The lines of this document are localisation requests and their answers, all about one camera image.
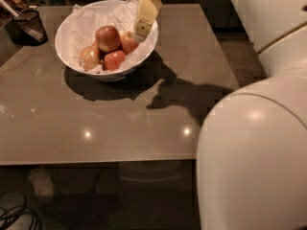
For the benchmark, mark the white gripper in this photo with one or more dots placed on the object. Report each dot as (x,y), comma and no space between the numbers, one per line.
(147,10)

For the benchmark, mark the red apple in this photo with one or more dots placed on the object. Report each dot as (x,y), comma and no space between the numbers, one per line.
(107,38)
(113,60)
(128,42)

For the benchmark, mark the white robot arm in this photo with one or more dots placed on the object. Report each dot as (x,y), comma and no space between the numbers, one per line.
(252,149)

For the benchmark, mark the white ceramic bowl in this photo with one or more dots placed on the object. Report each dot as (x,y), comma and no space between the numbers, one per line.
(68,32)

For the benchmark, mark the left yellowish apple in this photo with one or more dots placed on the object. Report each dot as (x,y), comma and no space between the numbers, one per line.
(89,58)

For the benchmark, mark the white crumpled paper liner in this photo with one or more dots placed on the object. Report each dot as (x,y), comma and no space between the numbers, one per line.
(83,19)

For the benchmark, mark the black mesh basket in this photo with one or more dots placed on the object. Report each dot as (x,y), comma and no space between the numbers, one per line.
(28,29)

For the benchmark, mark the white object under table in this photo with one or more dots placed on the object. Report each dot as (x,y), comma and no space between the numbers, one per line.
(42,184)

